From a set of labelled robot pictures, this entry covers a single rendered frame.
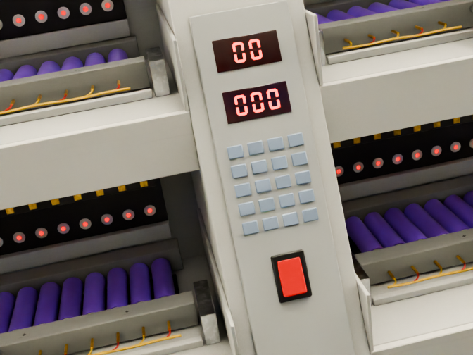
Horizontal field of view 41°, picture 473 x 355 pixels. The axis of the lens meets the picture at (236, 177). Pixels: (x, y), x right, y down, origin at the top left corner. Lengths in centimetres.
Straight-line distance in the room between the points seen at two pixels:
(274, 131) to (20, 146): 17
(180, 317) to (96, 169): 15
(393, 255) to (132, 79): 26
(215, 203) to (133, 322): 13
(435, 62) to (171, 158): 21
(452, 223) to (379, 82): 18
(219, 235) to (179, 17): 15
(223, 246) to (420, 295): 18
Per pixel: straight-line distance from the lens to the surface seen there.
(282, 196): 44
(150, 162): 45
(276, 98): 44
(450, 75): 49
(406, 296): 53
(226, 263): 45
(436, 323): 51
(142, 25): 65
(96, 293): 57
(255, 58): 44
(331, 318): 47
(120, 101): 49
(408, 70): 48
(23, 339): 54
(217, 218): 44
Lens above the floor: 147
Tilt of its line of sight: 3 degrees down
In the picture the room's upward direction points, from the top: 11 degrees counter-clockwise
